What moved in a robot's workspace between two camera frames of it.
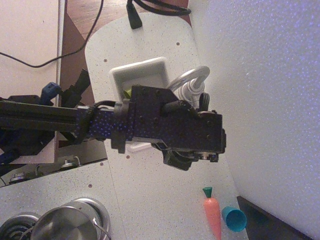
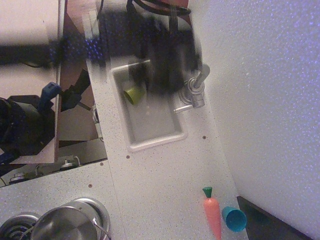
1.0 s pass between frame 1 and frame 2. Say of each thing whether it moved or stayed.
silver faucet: stayed
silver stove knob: stayed
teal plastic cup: stayed
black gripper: moved
